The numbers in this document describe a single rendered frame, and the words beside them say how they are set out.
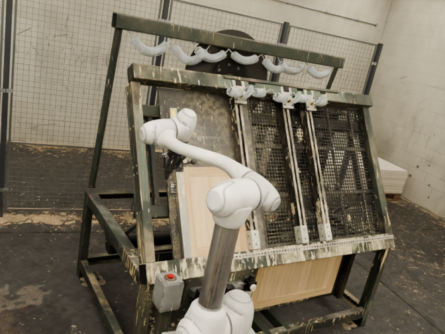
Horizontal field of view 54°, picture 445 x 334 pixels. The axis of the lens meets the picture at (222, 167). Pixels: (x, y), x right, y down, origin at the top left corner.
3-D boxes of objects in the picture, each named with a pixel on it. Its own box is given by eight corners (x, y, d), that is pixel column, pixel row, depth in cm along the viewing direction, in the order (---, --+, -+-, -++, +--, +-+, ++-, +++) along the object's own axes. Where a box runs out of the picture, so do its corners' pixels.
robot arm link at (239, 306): (255, 338, 202) (265, 297, 196) (228, 352, 189) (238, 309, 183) (231, 319, 213) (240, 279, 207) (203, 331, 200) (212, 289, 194)
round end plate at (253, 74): (179, 125, 345) (196, 21, 321) (175, 123, 349) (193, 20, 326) (259, 130, 388) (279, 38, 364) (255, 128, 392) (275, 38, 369)
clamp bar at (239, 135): (244, 250, 289) (266, 248, 269) (224, 82, 311) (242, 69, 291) (256, 248, 294) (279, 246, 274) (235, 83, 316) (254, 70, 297)
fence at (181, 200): (181, 258, 263) (184, 258, 260) (167, 109, 281) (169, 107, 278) (189, 258, 266) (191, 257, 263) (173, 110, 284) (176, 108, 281)
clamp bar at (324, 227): (318, 241, 324) (342, 238, 305) (294, 91, 347) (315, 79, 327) (327, 240, 330) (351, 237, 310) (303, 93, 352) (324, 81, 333)
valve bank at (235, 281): (191, 327, 253) (197, 291, 246) (180, 311, 265) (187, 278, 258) (259, 311, 280) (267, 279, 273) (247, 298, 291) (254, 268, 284)
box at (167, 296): (159, 314, 230) (164, 285, 225) (151, 301, 240) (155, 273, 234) (179, 311, 237) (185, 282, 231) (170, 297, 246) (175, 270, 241)
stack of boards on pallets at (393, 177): (280, 197, 664) (289, 163, 648) (251, 173, 753) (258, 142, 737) (399, 201, 766) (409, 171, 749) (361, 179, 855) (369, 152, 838)
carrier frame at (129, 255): (128, 393, 270) (146, 278, 245) (75, 273, 379) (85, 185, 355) (364, 325, 387) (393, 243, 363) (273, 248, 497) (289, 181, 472)
